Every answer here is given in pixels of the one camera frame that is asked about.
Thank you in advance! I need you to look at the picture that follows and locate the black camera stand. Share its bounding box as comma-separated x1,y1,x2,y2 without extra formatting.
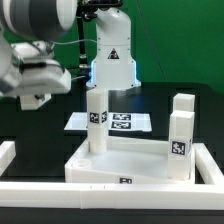
76,0,123,64

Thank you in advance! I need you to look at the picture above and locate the black marker plate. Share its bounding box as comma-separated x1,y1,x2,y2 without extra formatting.
65,112,152,132

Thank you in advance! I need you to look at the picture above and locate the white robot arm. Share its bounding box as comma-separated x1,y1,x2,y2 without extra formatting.
0,0,141,97

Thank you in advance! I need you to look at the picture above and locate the grey cable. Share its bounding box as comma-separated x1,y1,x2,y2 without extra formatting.
49,38,98,48

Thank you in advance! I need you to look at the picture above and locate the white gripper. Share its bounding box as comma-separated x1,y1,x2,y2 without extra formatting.
9,59,71,96

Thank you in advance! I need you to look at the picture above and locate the white U-shaped fence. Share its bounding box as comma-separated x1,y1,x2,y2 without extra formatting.
0,143,224,210

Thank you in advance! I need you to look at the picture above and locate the white desk top tray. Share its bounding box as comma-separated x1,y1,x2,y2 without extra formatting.
65,136,195,185

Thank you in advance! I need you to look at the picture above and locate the black cable bundle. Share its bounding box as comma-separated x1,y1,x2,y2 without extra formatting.
64,65,93,83

